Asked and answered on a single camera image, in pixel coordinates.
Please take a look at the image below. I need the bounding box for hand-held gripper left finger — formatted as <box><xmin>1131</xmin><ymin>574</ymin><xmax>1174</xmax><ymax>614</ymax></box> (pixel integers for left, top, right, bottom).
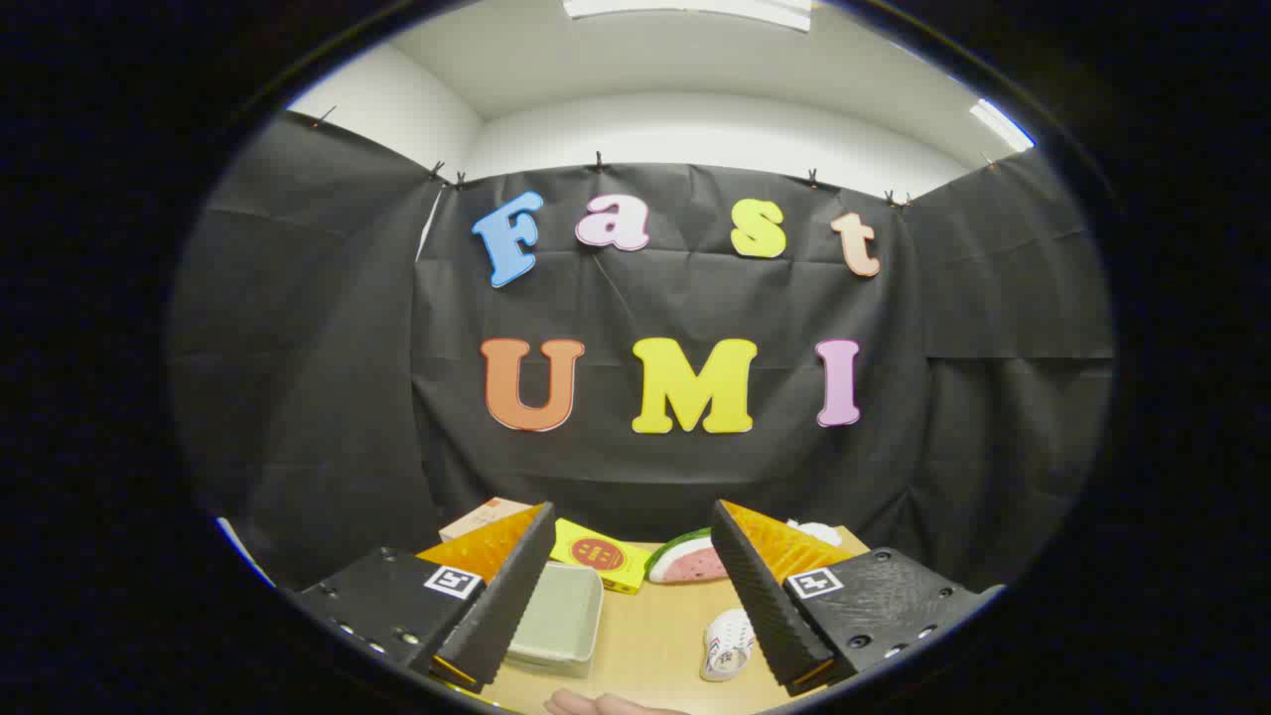
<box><xmin>298</xmin><ymin>501</ymin><xmax>557</xmax><ymax>694</ymax></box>

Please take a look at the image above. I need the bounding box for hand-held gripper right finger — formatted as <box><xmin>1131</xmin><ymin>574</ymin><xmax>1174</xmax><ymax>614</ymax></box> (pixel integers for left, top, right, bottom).
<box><xmin>710</xmin><ymin>500</ymin><xmax>1004</xmax><ymax>696</ymax></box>

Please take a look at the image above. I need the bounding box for white canvas shoe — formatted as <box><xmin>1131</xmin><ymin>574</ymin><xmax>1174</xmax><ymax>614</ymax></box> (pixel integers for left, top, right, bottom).
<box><xmin>701</xmin><ymin>608</ymin><xmax>758</xmax><ymax>682</ymax></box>

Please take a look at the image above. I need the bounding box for watermelon slice plush toy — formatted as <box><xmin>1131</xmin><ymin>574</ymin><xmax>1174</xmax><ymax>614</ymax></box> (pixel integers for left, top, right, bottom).
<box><xmin>644</xmin><ymin>527</ymin><xmax>731</xmax><ymax>585</ymax></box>

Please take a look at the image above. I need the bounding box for beige book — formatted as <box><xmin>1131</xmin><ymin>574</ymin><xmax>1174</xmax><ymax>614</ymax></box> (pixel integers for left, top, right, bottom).
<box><xmin>439</xmin><ymin>497</ymin><xmax>534</xmax><ymax>544</ymax></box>

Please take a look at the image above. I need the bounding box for yellow book with red circle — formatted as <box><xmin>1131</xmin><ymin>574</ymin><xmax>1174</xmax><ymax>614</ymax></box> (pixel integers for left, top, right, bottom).
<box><xmin>549</xmin><ymin>517</ymin><xmax>653</xmax><ymax>595</ymax></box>

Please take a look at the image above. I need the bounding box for small ceiling light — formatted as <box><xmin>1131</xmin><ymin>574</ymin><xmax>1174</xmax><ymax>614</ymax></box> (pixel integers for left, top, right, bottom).
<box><xmin>969</xmin><ymin>97</ymin><xmax>1036</xmax><ymax>152</ymax></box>

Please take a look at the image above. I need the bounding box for long ceiling light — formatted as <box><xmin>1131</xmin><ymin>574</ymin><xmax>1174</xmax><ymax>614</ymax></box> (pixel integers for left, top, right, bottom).
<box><xmin>562</xmin><ymin>0</ymin><xmax>813</xmax><ymax>33</ymax></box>

